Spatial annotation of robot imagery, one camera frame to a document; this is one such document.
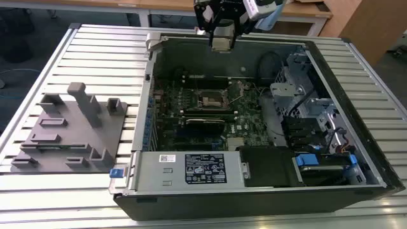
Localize blue floor cable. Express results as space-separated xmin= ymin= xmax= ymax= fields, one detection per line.
xmin=0 ymin=68 xmax=41 ymax=100

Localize grey parts rack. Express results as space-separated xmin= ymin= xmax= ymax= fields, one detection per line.
xmin=9 ymin=82 xmax=129 ymax=173

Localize green RAM stick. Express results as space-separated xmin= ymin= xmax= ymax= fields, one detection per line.
xmin=36 ymin=144 xmax=85 ymax=151

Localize silver chipset heatsink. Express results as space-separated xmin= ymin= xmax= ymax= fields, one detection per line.
xmin=227 ymin=136 xmax=248 ymax=147

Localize wooden cabinet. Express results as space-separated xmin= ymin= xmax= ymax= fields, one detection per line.
xmin=319 ymin=0 xmax=407 ymax=66

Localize silver CPU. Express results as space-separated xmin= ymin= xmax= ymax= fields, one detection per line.
xmin=211 ymin=36 xmax=234 ymax=52

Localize black PC case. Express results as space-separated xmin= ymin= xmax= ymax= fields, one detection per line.
xmin=108 ymin=32 xmax=407 ymax=221

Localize hard disk in blue carrier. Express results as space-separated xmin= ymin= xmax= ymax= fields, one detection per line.
xmin=292 ymin=154 xmax=347 ymax=187

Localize CPU socket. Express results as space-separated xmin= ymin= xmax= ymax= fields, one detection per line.
xmin=196 ymin=88 xmax=231 ymax=111

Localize green motherboard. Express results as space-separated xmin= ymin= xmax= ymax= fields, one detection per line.
xmin=148 ymin=78 xmax=278 ymax=152

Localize metal locking lever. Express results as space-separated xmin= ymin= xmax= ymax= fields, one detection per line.
xmin=226 ymin=90 xmax=247 ymax=107

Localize metal disk bay cage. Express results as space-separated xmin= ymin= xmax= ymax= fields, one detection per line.
xmin=270 ymin=52 xmax=340 ymax=125

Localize black power cable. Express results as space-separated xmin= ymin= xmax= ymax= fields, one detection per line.
xmin=287 ymin=87 xmax=316 ymax=116

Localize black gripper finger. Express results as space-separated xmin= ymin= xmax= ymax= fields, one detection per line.
xmin=232 ymin=20 xmax=243 ymax=50
xmin=208 ymin=14 xmax=227 ymax=51

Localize black office chair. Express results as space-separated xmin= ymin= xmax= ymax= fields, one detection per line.
xmin=0 ymin=14 xmax=36 ymax=64

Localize silver power supply unit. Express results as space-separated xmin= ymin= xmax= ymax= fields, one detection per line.
xmin=124 ymin=150 xmax=248 ymax=191

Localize black plastic drive bracket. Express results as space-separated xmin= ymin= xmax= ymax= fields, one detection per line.
xmin=282 ymin=116 xmax=323 ymax=148

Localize black graphics card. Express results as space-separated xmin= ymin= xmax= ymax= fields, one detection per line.
xmin=184 ymin=117 xmax=228 ymax=141

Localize wooden desk white legs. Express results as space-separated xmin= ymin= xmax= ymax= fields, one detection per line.
xmin=139 ymin=0 xmax=334 ymax=36
xmin=0 ymin=0 xmax=149 ymax=15

